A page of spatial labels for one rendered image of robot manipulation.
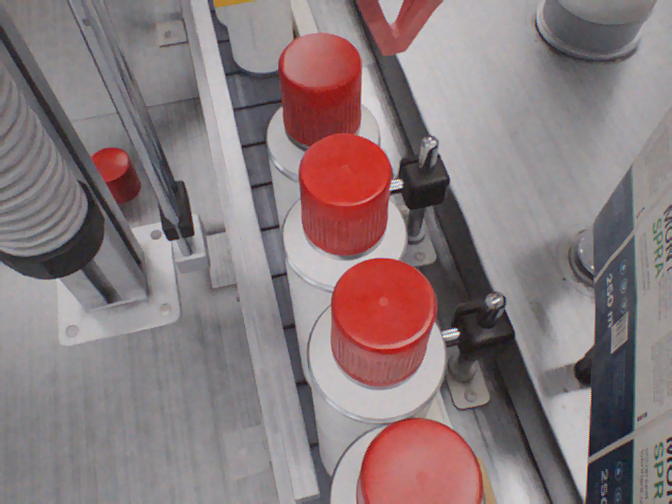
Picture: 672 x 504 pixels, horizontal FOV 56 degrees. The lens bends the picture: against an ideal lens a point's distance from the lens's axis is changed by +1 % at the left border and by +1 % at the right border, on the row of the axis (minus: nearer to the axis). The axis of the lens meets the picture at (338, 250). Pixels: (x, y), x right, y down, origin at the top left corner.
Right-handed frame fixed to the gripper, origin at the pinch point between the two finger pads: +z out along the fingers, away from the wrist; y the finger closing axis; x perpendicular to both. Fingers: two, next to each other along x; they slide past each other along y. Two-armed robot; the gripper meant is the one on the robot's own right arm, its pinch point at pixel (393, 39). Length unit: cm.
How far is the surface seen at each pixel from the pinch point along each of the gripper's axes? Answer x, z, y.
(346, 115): 5.2, -5.2, -8.9
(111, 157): 19.4, 15.1, 9.1
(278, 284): 9.1, 13.6, -6.0
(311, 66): 6.2, -6.8, -7.6
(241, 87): 8.2, 13.5, 12.1
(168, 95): 14.5, 18.4, 17.8
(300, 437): 10.0, 5.5, -18.2
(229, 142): 10.0, 5.4, -0.1
